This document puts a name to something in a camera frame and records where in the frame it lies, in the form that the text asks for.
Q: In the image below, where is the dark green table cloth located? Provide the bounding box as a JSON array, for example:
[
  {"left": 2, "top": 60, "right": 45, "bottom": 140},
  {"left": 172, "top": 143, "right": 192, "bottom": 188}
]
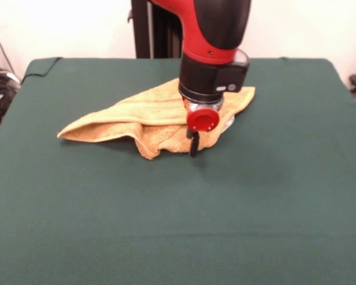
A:
[{"left": 0, "top": 56, "right": 356, "bottom": 285}]

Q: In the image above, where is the tan terry towel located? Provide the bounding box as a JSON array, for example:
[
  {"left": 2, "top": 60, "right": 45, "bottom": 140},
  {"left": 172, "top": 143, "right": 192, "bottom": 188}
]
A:
[{"left": 56, "top": 77, "right": 256, "bottom": 161}]

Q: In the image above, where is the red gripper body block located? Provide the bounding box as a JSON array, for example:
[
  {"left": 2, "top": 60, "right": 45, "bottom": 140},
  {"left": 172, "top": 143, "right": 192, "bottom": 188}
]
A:
[{"left": 183, "top": 100, "right": 220, "bottom": 132}]

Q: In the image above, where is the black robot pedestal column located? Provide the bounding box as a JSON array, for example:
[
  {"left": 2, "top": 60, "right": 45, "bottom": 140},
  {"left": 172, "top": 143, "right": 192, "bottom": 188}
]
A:
[{"left": 127, "top": 0, "right": 186, "bottom": 59}]

